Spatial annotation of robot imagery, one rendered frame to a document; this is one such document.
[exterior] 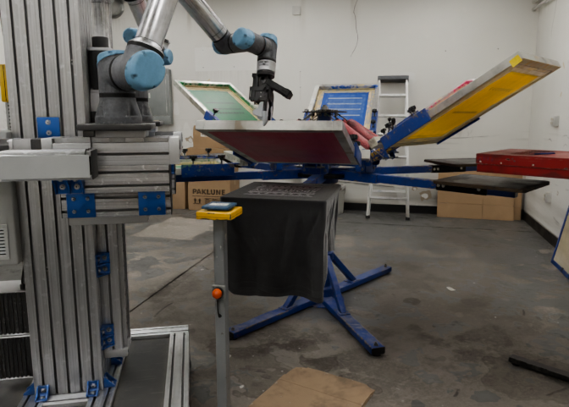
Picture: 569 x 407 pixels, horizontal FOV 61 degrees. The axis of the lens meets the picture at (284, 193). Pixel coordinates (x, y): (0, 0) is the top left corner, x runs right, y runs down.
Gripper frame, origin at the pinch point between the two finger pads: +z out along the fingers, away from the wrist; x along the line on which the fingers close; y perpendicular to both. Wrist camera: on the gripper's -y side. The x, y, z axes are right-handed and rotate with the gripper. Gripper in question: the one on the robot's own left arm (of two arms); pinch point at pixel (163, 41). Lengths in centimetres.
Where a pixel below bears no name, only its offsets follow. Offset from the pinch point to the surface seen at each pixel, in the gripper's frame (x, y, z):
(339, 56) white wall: 39, -43, 402
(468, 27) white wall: 191, -93, 401
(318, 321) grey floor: 102, 155, 37
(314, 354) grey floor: 106, 155, -4
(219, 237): 74, 73, -89
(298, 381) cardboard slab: 104, 153, -36
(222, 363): 81, 121, -89
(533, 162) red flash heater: 189, 35, -15
